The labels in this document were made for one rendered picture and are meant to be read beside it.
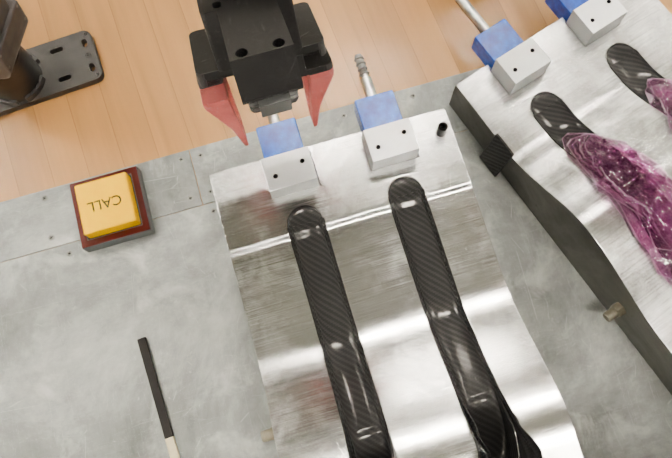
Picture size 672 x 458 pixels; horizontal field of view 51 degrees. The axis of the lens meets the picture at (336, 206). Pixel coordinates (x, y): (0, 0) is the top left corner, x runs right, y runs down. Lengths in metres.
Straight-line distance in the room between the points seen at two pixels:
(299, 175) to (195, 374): 0.25
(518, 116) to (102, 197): 0.47
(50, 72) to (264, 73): 0.51
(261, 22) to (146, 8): 0.47
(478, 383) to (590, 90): 0.36
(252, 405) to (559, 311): 0.35
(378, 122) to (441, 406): 0.29
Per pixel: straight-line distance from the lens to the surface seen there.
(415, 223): 0.73
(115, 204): 0.82
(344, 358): 0.71
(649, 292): 0.78
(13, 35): 0.83
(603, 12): 0.87
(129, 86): 0.91
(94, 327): 0.84
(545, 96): 0.84
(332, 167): 0.74
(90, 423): 0.84
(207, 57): 0.57
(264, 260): 0.72
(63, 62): 0.94
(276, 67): 0.47
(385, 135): 0.72
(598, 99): 0.85
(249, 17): 0.50
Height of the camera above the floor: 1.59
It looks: 75 degrees down
